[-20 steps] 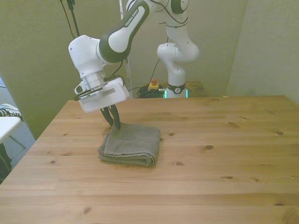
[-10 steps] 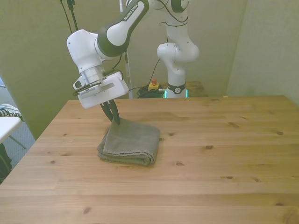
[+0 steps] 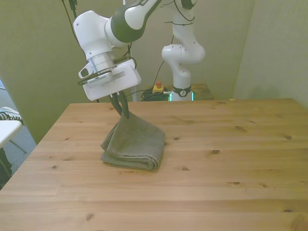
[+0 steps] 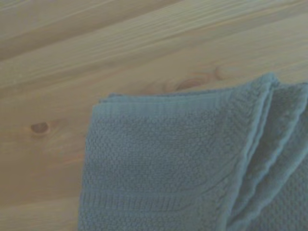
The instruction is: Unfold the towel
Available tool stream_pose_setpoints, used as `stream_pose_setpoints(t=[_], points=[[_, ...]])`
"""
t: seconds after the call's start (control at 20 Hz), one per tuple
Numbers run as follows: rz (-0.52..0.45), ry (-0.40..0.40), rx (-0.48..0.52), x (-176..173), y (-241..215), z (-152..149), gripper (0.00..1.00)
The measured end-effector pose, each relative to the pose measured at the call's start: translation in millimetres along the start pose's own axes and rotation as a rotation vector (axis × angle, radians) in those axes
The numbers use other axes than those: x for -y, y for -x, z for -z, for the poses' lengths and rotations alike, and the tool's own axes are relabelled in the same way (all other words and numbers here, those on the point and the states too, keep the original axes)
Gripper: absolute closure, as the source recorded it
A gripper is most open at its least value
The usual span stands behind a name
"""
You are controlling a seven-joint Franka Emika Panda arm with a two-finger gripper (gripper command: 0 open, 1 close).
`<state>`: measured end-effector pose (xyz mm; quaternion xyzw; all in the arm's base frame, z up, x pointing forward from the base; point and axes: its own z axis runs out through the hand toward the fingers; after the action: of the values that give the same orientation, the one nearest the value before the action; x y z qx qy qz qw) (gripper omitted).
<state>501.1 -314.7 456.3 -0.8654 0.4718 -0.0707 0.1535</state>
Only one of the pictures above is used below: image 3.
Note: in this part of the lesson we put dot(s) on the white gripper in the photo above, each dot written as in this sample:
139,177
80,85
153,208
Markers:
120,78

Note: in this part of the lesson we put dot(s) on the grey-green towel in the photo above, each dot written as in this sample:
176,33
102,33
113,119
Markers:
137,142

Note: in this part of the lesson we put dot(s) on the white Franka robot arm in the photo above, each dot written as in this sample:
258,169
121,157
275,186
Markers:
91,31

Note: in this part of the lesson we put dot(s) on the yellow emergency stop box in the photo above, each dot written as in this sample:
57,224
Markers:
158,88

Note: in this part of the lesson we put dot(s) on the white folding table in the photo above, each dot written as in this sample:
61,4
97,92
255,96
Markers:
7,131

